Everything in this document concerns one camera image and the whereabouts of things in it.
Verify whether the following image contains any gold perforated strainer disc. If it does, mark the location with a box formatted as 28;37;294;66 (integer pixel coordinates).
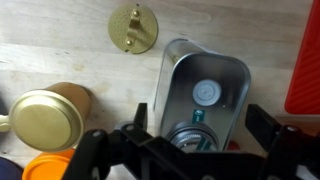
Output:
107;3;159;55

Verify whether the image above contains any small red lid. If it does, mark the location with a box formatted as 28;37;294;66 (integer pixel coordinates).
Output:
228;140;242;152

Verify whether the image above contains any silver rectangular metal can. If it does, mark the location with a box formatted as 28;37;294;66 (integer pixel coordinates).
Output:
152;37;252;155

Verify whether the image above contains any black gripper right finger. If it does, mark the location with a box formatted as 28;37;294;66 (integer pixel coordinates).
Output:
244;103;320;180

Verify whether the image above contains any orange plastic lid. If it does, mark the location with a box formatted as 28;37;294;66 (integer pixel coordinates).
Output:
21;147;76;180

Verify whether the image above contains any blue plastic bowl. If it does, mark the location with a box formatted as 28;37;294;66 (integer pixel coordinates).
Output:
0;156;25;180

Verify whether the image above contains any small amber jar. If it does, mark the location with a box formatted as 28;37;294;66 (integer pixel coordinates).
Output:
0;81;93;154

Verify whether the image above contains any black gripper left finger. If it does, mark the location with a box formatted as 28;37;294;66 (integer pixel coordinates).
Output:
61;102;174;180

